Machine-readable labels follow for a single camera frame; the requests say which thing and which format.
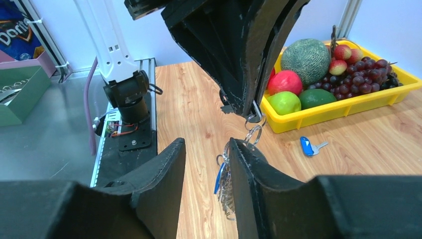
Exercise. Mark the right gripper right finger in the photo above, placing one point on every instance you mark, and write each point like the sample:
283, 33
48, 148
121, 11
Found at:
272, 205

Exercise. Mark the green melon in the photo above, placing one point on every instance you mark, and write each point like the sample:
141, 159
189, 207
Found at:
309, 58

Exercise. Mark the red peaches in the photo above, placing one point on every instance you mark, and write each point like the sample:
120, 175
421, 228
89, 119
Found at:
342, 57

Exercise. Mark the green apple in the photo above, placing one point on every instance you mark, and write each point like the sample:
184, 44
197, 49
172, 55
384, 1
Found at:
284, 103

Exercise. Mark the dark purple grapes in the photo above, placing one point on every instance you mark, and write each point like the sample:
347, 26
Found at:
363, 77

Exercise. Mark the red apple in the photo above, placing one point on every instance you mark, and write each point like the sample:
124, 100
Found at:
272, 74

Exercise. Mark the red pomegranate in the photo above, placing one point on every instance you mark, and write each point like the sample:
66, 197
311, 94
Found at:
285, 80

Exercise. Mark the blue key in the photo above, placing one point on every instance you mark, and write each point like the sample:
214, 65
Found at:
310, 149

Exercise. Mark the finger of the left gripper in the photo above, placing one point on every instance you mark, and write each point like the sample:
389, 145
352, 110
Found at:
227, 39
275, 40

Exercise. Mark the green avocado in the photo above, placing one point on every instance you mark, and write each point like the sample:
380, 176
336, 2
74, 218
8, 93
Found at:
315, 97

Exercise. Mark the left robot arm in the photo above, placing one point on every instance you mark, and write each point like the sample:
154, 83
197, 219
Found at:
125, 83

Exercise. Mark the red handled key organizer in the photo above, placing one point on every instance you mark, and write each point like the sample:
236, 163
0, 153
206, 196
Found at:
223, 183

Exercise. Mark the blue chips bag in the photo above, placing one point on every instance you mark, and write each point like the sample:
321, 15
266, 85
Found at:
17, 38

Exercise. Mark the yellow plastic tray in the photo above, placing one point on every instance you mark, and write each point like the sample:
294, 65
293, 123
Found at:
339, 109

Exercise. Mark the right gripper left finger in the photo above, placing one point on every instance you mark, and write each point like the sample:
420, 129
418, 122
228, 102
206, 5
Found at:
142, 204

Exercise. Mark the green cardboard box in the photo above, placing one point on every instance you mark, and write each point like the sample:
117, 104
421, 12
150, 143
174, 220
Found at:
20, 90

